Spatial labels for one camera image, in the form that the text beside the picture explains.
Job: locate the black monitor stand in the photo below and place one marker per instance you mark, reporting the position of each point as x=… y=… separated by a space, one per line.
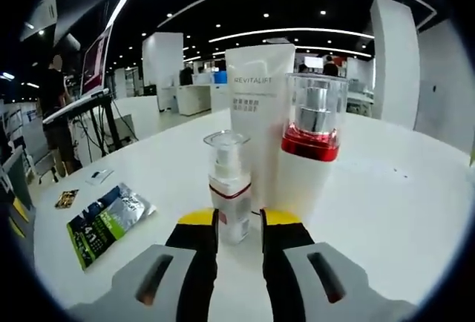
x=105 y=129

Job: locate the blue storage bin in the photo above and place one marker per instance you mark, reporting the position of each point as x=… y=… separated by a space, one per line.
x=219 y=77

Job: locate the small white skincare sachet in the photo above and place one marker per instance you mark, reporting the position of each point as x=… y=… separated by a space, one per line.
x=99 y=177

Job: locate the green silver skincare pouch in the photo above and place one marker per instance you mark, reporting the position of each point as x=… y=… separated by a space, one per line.
x=107 y=222

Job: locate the long white counter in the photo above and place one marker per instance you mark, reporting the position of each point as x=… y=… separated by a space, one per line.
x=200 y=95

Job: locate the white square pillar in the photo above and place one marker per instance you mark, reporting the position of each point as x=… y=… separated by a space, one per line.
x=393 y=62
x=163 y=69

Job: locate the monitor with red screen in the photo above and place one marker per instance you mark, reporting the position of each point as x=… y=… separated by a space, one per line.
x=94 y=66

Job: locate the large red-collar skincare bottle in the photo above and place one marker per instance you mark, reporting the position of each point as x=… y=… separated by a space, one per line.
x=308 y=173

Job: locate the gold foil skincare sachet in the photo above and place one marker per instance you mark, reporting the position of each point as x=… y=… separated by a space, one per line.
x=67 y=199

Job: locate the small translucent skincare bottle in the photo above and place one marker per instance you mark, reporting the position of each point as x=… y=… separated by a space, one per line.
x=230 y=196

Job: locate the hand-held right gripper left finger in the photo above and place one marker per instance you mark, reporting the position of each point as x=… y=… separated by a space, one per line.
x=196 y=262

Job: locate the bright wall screen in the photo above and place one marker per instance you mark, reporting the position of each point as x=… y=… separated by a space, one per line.
x=313 y=62

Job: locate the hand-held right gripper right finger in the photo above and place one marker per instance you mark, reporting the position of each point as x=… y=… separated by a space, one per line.
x=282 y=262

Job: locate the white ceiling air conditioner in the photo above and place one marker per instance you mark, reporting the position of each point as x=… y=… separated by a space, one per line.
x=39 y=18

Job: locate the white stand tray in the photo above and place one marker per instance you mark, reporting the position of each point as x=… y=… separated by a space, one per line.
x=74 y=108

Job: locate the white side desk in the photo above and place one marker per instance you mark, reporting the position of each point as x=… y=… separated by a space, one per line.
x=137 y=121

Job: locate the white skincare tube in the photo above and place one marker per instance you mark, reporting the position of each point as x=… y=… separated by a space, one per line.
x=256 y=114

